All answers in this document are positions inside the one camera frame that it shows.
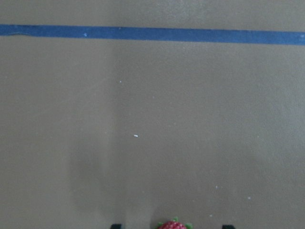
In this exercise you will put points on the red strawberry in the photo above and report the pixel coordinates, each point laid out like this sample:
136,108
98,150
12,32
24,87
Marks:
174,224

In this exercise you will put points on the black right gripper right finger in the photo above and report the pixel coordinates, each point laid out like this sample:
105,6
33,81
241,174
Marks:
228,227

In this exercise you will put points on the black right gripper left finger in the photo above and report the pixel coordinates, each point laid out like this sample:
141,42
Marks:
116,226

